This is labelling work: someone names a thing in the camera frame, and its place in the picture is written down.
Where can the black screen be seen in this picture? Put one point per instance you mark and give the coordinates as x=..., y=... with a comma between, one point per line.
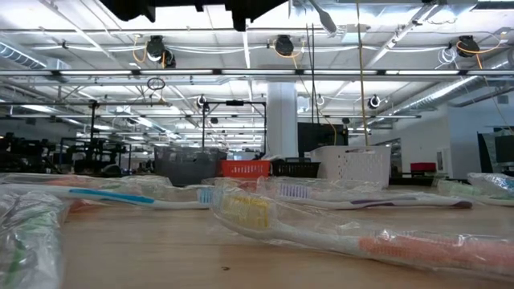
x=504, y=148

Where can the white building column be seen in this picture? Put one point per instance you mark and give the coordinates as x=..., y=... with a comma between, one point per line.
x=281, y=120

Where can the black background frame rig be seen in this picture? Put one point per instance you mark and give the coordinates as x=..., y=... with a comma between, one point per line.
x=235, y=103

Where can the dark workstation rig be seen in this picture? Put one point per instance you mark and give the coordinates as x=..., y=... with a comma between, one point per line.
x=24, y=156
x=96, y=156

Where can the black monitor panel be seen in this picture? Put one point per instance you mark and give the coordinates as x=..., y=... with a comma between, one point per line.
x=321, y=138

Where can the orange perforated plastic basket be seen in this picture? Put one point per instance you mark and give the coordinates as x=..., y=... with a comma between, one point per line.
x=245, y=168

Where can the grey translucent plastic bin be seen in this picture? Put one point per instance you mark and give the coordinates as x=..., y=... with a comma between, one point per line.
x=184, y=166

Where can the blue toothbrush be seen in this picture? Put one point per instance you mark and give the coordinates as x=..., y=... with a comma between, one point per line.
x=112, y=196
x=494, y=182

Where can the white perforated plastic basket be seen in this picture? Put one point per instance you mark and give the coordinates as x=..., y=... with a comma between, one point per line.
x=353, y=166

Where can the silver ventilation duct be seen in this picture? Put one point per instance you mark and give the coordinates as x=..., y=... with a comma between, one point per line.
x=449, y=94
x=24, y=56

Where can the red box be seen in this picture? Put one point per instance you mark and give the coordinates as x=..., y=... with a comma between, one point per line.
x=422, y=167

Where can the black perforated plastic basket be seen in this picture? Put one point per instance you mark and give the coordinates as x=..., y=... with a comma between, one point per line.
x=295, y=169

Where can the long ceiling light strip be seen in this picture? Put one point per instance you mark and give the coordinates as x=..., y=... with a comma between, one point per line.
x=257, y=72

